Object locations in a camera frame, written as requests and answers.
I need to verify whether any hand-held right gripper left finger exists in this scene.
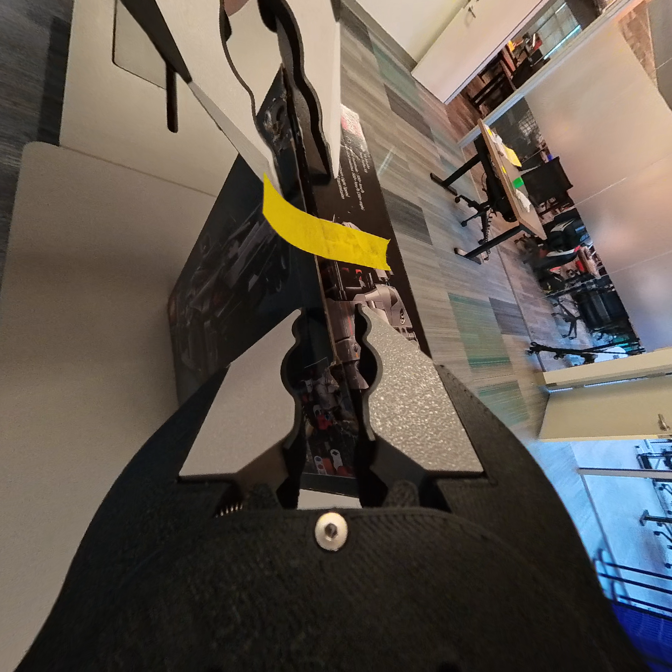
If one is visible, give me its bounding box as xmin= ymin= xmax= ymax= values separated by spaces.
xmin=177 ymin=309 xmax=306 ymax=480

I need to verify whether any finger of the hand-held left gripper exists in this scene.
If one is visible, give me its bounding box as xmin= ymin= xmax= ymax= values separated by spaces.
xmin=156 ymin=0 xmax=288 ymax=180
xmin=260 ymin=0 xmax=343 ymax=184

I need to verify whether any yellow tape strip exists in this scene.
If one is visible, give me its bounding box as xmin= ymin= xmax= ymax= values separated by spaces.
xmin=261 ymin=173 xmax=392 ymax=271

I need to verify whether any blue bin cart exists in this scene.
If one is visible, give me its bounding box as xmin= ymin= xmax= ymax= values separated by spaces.
xmin=592 ymin=546 xmax=672 ymax=672

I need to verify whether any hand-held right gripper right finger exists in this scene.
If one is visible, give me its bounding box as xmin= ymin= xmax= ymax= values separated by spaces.
xmin=357 ymin=306 xmax=485 ymax=476

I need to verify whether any red black gaming chair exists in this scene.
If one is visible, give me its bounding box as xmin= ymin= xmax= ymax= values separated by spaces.
xmin=527 ymin=218 xmax=596 ymax=276

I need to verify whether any wooden desk with black legs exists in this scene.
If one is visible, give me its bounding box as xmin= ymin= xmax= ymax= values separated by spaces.
xmin=430 ymin=118 xmax=549 ymax=263

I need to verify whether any black office chair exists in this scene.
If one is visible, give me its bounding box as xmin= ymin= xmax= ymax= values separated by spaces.
xmin=456 ymin=170 xmax=520 ymax=249

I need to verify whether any black lego box silver car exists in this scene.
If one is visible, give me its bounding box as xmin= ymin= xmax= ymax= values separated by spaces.
xmin=168 ymin=65 xmax=434 ymax=497

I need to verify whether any white cabinet with key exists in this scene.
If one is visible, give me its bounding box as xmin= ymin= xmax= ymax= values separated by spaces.
xmin=535 ymin=346 xmax=672 ymax=442

